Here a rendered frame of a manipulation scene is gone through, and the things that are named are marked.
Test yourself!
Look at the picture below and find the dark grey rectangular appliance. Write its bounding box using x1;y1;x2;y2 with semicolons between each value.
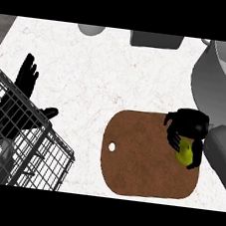
128;30;184;53

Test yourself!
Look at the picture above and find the grey round object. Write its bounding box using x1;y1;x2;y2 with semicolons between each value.
76;24;107;39

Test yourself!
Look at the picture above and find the green pear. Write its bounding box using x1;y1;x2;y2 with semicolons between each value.
172;135;196;168

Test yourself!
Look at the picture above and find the brown wooden cutting board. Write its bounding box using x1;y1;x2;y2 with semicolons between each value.
96;106;207;205

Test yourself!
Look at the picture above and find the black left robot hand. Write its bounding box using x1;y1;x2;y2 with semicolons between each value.
0;49;67;152

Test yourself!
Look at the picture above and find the dark wire basket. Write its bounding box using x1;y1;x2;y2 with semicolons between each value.
0;61;87;194

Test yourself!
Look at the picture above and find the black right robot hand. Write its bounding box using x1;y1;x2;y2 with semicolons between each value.
157;106;212;172

